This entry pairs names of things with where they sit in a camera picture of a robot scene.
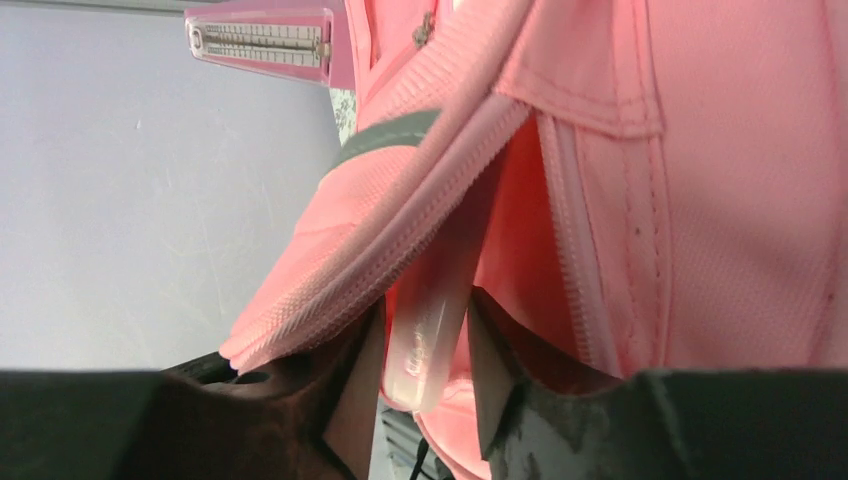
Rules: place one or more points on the floral patterned table mat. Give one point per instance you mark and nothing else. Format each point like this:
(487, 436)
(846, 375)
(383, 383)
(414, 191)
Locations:
(344, 107)

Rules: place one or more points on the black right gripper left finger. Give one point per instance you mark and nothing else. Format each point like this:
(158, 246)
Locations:
(305, 416)

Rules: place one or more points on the pink highlighter pen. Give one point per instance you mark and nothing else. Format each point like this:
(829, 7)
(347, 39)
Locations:
(432, 299)

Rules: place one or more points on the pink student backpack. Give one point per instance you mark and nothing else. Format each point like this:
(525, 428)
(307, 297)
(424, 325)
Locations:
(673, 191)

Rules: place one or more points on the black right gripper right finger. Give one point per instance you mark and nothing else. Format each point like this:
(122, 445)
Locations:
(541, 414)

